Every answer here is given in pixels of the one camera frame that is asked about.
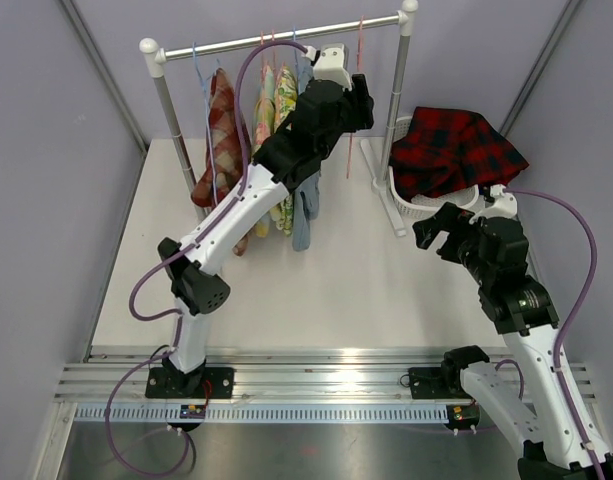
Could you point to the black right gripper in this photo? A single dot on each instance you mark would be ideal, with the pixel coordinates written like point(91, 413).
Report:
point(454, 220)

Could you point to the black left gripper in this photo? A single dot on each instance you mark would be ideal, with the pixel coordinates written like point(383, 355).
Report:
point(359, 104)

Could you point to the red black plaid skirt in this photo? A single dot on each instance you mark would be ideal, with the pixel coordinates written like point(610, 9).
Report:
point(495, 158)

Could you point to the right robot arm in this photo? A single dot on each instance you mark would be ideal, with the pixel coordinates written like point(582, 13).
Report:
point(554, 437)

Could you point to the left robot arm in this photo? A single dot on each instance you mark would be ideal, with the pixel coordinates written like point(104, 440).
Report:
point(324, 112)

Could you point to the white plastic perforated basket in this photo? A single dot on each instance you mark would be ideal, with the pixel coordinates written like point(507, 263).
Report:
point(430, 162)

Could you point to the yellow green floral garment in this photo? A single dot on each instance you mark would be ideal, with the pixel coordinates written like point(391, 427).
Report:
point(285, 100)

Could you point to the pastel tie-dye garment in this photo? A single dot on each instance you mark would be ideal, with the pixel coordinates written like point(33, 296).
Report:
point(264, 122)

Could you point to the light blue denim garment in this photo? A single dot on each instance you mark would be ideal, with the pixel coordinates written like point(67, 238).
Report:
point(306, 209)

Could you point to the red beige checked garment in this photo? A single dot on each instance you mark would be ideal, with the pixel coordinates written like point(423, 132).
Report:
point(227, 147)

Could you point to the white metal clothes rack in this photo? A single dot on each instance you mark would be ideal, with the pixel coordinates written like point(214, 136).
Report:
point(157, 57)

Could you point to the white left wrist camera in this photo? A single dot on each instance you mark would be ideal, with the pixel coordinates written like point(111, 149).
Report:
point(330, 64)

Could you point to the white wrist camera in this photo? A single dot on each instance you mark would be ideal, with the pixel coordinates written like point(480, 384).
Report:
point(499, 202)
point(330, 64)

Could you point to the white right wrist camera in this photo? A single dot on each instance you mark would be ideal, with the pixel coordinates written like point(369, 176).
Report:
point(499, 202)

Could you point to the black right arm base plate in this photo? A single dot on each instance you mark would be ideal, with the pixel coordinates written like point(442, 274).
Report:
point(427, 383)

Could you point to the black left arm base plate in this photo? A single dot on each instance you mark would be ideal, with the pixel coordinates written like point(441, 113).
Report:
point(206, 382)

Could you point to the aluminium mounting rail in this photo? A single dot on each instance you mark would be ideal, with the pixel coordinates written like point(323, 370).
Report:
point(316, 375)

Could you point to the white slotted cable duct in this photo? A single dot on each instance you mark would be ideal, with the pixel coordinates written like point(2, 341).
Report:
point(266, 413)

